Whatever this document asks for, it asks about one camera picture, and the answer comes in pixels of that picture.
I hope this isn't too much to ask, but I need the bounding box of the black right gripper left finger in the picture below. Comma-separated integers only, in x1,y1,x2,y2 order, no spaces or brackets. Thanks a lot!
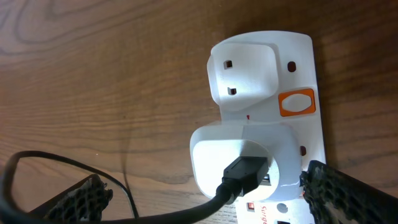
30,174,113,223

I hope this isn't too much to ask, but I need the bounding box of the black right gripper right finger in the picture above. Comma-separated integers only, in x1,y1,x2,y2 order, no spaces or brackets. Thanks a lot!
300,161,397,224

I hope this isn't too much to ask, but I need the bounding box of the black USB charging cable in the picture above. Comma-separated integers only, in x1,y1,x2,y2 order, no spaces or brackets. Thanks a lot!
0,150,270,224

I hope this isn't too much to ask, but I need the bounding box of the white USB charger plug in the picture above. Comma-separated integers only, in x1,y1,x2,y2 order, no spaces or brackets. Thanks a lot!
190,121,303,202

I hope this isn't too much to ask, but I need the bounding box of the white power strip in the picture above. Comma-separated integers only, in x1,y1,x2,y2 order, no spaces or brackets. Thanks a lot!
207,30,326,223

